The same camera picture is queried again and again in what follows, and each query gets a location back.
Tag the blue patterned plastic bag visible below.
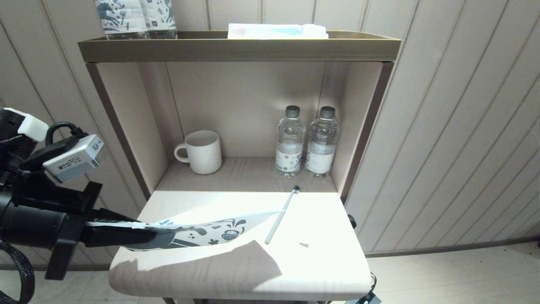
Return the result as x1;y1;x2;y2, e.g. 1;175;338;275
86;210;282;252

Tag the white ribbed ceramic mug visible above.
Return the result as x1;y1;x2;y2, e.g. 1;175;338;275
175;130;223;175

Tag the white toothbrush with dark head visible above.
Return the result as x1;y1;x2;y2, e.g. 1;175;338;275
265;186;301;244

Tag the beige wooden shelf cabinet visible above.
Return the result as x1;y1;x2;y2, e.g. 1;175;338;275
86;62;394;304

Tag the clear water bottle black cap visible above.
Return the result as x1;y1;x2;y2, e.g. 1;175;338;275
305;106;340;179
275;106;305;178

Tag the white blue tissue pack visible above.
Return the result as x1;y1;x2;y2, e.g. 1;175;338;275
228;24;329;40

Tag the black blue plastic part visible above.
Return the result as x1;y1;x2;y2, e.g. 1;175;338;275
346;273;382;304

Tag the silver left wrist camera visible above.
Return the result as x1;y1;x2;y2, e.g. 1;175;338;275
42;134;105;184

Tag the black left camera cable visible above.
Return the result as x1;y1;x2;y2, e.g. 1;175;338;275
44;122;87;146

